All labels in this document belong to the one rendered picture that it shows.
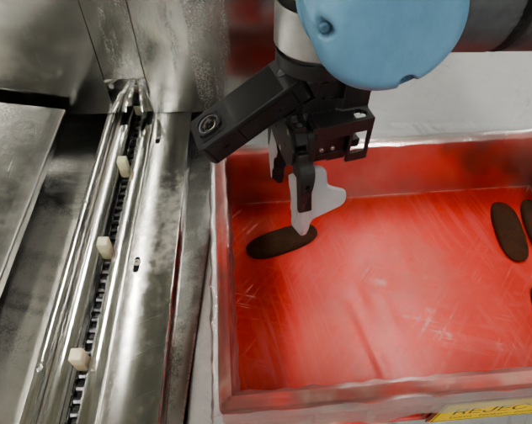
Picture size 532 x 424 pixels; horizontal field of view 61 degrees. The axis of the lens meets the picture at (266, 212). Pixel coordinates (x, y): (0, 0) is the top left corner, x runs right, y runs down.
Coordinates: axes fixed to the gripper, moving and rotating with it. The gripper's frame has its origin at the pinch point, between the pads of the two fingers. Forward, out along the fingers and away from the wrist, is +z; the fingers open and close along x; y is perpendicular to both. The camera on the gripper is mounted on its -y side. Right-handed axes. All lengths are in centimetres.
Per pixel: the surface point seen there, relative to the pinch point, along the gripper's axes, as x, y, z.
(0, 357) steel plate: -5.6, -34.9, 8.8
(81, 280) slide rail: -0.1, -25.1, 5.7
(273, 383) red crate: -17.1, -6.7, 8.2
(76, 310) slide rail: -3.9, -25.8, 5.7
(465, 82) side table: 25, 43, 8
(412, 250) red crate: -6.1, 15.8, 8.1
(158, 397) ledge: -16.4, -18.1, 4.5
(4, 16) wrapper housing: 30.9, -28.1, -11.4
